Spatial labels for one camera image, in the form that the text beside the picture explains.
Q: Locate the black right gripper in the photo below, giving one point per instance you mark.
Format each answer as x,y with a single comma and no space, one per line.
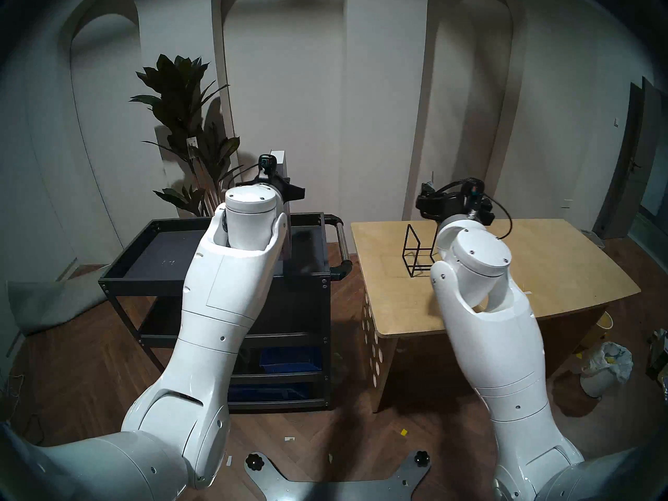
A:
453,205

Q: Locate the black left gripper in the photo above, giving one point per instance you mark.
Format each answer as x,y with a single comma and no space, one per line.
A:
271,180

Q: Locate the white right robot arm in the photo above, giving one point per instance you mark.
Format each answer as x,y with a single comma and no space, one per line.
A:
496,322

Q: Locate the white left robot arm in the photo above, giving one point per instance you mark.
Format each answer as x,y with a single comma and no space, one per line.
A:
224,296

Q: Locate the black metal utility cart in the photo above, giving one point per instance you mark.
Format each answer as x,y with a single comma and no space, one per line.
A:
156,254

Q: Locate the white plant tag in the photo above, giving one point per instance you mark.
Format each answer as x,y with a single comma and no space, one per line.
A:
192,144

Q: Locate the tall green potted plant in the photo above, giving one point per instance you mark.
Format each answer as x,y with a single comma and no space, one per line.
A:
180,98

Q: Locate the light wooden table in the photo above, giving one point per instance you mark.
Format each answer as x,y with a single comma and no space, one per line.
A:
563,265

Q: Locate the blue plastic bin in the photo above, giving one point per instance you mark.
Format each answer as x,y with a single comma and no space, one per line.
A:
289,360

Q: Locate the dark grey door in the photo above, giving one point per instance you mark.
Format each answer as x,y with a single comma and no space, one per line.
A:
631,166

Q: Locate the yellow bucket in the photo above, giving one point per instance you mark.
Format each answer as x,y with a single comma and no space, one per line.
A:
605,322

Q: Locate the white bagged trash bin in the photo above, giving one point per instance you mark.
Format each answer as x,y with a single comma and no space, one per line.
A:
605,367

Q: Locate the grey leaning board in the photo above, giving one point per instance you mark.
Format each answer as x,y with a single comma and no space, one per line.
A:
47,301

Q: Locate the black base knob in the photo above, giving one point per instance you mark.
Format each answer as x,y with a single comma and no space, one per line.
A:
255,461
422,458

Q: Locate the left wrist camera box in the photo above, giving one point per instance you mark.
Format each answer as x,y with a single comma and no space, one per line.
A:
267,163

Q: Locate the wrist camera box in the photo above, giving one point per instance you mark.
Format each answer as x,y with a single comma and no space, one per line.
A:
479,197
267,163

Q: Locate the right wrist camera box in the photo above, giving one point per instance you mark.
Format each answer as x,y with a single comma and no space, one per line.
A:
479,197

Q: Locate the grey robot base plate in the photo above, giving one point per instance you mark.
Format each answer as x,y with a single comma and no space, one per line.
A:
339,492

